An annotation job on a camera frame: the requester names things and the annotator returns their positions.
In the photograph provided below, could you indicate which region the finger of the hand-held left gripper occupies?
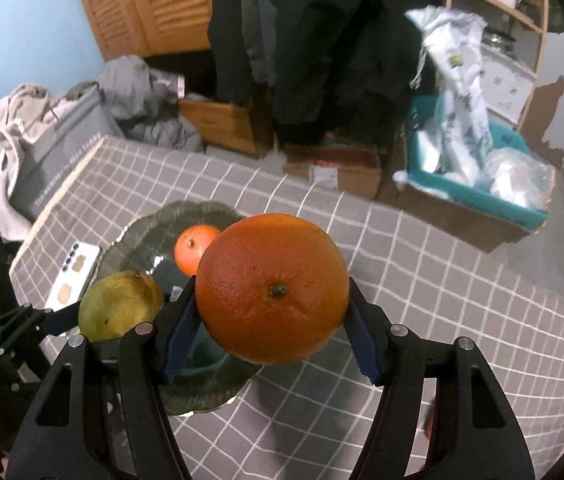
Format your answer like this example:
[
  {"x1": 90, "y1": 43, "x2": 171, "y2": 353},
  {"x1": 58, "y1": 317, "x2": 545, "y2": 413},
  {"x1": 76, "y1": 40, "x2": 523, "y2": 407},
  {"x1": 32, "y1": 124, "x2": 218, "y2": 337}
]
[{"x1": 0, "y1": 302, "x2": 83, "y2": 361}]

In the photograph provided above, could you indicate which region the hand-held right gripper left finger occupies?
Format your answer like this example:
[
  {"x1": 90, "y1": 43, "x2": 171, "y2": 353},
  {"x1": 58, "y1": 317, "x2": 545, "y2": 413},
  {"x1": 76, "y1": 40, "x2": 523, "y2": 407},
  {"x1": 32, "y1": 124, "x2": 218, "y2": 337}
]
[{"x1": 4, "y1": 277, "x2": 203, "y2": 480}]

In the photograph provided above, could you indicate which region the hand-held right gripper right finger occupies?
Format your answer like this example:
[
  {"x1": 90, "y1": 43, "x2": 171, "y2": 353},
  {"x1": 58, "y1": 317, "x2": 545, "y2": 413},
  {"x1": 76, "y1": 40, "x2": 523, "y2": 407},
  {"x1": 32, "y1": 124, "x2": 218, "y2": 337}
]
[{"x1": 344, "y1": 277, "x2": 535, "y2": 480}]

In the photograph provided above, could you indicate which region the yellow green pear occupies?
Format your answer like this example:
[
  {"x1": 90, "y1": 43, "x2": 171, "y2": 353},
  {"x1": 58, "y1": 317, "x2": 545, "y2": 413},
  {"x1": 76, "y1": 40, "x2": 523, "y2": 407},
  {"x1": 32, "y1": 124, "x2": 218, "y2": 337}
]
[{"x1": 78, "y1": 271, "x2": 165, "y2": 341}]

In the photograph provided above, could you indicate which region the small tangerine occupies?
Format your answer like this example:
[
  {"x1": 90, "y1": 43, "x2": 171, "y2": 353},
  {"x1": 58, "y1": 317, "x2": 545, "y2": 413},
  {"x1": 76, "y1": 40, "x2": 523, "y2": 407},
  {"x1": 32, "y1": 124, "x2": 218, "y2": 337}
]
[{"x1": 174, "y1": 225, "x2": 223, "y2": 277}]

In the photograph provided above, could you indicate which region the large orange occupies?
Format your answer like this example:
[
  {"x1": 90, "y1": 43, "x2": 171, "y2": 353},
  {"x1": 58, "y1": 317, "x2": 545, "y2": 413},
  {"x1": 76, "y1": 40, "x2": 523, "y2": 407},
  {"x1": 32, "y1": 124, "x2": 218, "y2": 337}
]
[{"x1": 195, "y1": 213, "x2": 351, "y2": 366}]

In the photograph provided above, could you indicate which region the dark green scalloped plate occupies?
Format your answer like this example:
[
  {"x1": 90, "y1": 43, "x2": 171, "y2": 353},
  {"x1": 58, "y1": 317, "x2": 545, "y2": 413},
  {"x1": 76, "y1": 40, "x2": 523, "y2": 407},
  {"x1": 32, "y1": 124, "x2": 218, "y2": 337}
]
[{"x1": 94, "y1": 201, "x2": 263, "y2": 416}]

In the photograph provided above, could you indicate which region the white smartphone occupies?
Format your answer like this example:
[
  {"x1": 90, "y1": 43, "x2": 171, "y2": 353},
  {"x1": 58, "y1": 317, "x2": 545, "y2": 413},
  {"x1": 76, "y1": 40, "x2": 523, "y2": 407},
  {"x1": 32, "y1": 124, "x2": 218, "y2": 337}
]
[{"x1": 44, "y1": 241, "x2": 102, "y2": 311}]

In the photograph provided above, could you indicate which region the large brown cardboard box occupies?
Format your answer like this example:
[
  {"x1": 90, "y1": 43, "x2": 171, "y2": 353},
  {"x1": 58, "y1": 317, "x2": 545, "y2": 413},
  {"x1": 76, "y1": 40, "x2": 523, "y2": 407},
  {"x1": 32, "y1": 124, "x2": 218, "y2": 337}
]
[{"x1": 379, "y1": 175, "x2": 557, "y2": 253}]

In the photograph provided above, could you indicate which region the grey tote bag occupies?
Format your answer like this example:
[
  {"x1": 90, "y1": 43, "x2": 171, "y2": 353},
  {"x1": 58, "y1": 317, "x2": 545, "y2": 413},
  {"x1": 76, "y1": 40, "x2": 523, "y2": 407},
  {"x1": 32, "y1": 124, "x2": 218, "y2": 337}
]
[{"x1": 9, "y1": 82, "x2": 128, "y2": 221}]

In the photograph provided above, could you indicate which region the flat cardboard box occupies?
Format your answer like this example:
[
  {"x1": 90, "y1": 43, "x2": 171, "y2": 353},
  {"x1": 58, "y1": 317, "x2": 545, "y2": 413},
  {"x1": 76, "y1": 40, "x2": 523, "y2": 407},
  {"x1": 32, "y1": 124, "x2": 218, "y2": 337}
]
[{"x1": 282, "y1": 142, "x2": 383, "y2": 198}]

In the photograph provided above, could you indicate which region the teal plastic bin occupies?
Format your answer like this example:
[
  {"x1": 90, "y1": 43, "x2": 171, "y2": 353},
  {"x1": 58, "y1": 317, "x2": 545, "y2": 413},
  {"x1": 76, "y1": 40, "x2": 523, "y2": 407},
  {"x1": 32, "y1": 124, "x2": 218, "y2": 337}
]
[{"x1": 404, "y1": 95, "x2": 550, "y2": 231}]

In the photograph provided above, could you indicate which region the clear plastic bag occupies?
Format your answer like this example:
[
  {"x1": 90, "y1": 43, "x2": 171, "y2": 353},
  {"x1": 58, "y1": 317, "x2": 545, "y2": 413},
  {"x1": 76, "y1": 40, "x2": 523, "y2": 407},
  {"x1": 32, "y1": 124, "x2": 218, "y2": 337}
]
[{"x1": 484, "y1": 147, "x2": 552, "y2": 211}]

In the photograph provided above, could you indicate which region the white printed rice bag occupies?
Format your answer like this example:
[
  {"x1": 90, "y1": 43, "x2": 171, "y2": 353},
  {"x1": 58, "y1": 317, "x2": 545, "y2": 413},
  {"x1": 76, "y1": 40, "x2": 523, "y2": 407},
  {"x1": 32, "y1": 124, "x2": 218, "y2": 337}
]
[{"x1": 404, "y1": 5, "x2": 495, "y2": 186}]

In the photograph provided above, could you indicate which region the black hooded jacket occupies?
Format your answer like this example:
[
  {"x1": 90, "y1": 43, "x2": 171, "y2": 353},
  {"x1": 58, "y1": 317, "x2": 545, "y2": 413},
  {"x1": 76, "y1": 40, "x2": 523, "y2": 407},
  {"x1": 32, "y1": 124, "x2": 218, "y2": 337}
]
[{"x1": 207, "y1": 0, "x2": 442, "y2": 146}]

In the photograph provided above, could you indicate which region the white perforated basket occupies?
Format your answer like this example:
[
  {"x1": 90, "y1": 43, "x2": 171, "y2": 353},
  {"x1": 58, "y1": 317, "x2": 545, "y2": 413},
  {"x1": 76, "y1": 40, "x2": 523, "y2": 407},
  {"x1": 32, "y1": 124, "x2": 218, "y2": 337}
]
[{"x1": 479, "y1": 42, "x2": 537, "y2": 126}]

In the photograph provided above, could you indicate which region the dark grey jacket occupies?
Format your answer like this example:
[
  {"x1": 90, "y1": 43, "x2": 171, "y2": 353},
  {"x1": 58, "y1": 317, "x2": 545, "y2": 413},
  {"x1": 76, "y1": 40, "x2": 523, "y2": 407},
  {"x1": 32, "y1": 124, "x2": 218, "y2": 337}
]
[{"x1": 242, "y1": 0, "x2": 283, "y2": 86}]

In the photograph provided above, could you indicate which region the steel cooking pot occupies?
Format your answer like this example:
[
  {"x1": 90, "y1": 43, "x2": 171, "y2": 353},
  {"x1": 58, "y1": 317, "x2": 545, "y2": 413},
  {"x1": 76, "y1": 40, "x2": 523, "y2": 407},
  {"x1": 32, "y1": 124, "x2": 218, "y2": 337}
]
[{"x1": 484, "y1": 30, "x2": 517, "y2": 53}]

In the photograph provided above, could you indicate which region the wooden louvered wardrobe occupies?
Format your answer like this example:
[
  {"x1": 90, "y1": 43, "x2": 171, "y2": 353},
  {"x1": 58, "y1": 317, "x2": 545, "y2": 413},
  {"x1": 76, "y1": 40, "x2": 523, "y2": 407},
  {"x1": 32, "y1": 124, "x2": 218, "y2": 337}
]
[{"x1": 69, "y1": 0, "x2": 283, "y2": 158}]

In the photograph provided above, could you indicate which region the wooden shelf rack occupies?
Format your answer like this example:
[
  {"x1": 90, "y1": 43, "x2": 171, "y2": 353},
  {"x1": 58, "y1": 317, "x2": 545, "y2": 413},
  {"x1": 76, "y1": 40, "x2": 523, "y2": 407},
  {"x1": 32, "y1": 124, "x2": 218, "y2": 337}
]
[{"x1": 444, "y1": 0, "x2": 552, "y2": 126}]

